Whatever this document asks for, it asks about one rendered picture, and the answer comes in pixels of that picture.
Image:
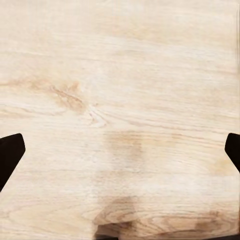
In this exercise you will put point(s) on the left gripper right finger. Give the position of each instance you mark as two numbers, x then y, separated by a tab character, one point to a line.
232	148

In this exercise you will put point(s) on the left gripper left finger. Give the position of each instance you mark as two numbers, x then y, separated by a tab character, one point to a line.
12	148

